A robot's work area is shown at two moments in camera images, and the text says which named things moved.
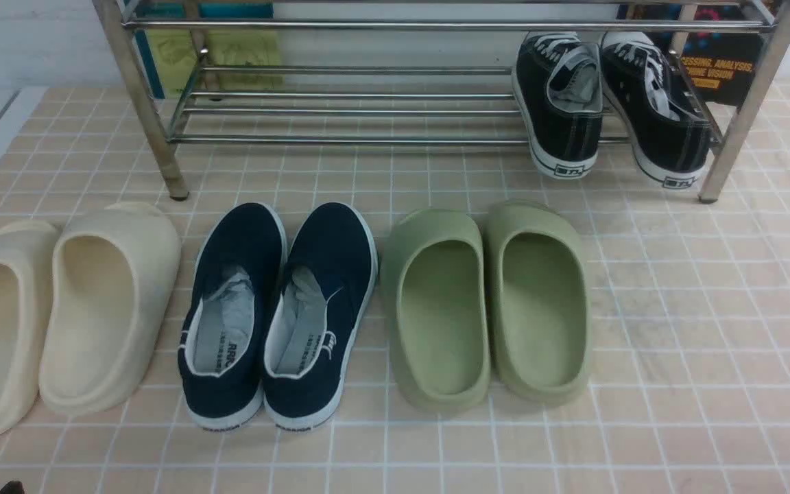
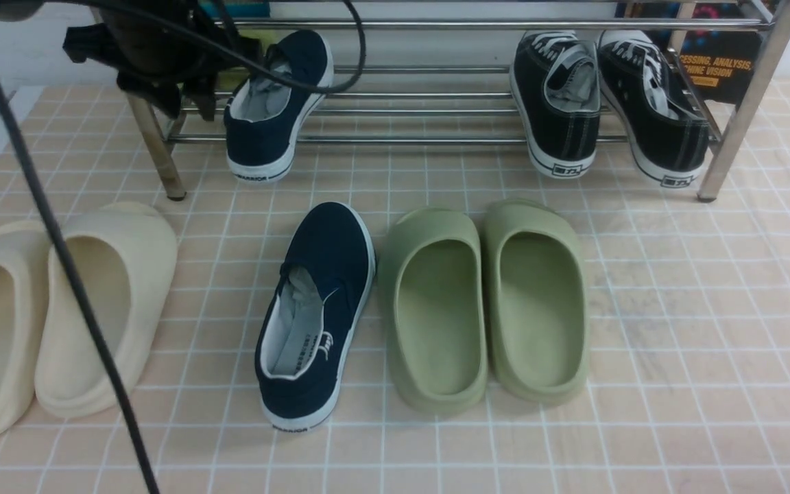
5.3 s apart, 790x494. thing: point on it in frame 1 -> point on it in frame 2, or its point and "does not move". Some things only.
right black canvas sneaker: [669, 135] does not move
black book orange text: [715, 67] does not move
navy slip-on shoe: [325, 286] does not move
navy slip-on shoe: [238, 275] -> [265, 115]
